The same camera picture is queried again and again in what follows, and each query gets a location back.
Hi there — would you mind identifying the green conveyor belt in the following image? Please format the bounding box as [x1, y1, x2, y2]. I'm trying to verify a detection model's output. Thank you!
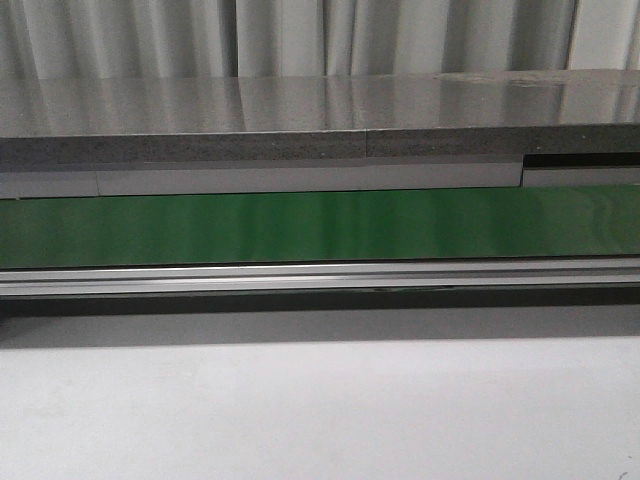
[1, 185, 639, 269]

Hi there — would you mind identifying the white pleated curtain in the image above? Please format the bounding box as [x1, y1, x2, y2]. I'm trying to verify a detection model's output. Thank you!
[1, 1, 639, 79]

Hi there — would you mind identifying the grey rear conveyor side rail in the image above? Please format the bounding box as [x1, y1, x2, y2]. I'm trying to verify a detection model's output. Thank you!
[1, 152, 639, 199]

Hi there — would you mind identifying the aluminium front conveyor rail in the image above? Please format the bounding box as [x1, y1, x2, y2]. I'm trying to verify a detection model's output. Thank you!
[1, 257, 639, 299]

